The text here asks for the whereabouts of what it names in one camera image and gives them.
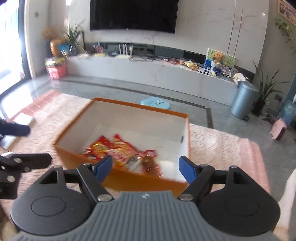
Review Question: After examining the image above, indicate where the potted green plant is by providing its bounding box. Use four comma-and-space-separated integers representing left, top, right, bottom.
66, 24, 85, 56

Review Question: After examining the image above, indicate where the tall leafy floor plant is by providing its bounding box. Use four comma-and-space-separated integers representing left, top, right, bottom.
252, 62, 288, 116

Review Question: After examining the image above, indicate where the framed wall picture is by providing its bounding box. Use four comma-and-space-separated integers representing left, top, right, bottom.
277, 0, 295, 25

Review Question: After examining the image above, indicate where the pink small heater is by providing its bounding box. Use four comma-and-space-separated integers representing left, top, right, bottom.
270, 118, 287, 141

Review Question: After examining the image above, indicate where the red clear meat snack packet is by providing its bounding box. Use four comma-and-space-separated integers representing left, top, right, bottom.
138, 149, 162, 177

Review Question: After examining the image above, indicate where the snack pile on cabinet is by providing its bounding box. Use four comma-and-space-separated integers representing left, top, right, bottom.
179, 59, 199, 71

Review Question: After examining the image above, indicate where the light blue stool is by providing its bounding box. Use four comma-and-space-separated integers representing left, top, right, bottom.
140, 96, 171, 110

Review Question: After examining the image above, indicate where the white tv cabinet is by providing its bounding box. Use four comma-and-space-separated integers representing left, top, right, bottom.
67, 56, 237, 105

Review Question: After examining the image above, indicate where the red long snack packet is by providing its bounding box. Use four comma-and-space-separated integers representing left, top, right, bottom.
81, 136, 112, 161

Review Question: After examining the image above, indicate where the cream trouser leg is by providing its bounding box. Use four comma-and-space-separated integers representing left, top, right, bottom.
278, 169, 296, 230

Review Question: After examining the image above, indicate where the white router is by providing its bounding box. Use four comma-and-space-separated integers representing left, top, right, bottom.
116, 44, 133, 59

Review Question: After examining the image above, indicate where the grey metal trash bin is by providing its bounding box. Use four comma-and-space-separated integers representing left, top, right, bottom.
230, 81, 259, 120

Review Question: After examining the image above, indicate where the teddy bear gift set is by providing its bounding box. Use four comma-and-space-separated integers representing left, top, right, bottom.
203, 48, 236, 77

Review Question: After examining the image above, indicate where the orange cardboard box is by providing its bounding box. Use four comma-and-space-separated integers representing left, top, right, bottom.
54, 98, 190, 196

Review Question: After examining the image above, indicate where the blue water bottle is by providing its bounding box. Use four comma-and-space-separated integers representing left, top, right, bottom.
280, 95, 296, 126

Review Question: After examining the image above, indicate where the red striped crisps bag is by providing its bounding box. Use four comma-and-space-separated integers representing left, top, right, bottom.
107, 134, 140, 171

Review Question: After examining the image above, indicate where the pink storage box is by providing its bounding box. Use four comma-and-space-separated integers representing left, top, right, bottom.
46, 64, 67, 79

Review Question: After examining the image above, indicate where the orange vase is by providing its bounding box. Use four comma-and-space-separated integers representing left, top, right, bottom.
50, 39, 66, 57

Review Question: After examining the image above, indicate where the black television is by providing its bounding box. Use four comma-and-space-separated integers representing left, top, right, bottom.
90, 0, 179, 34

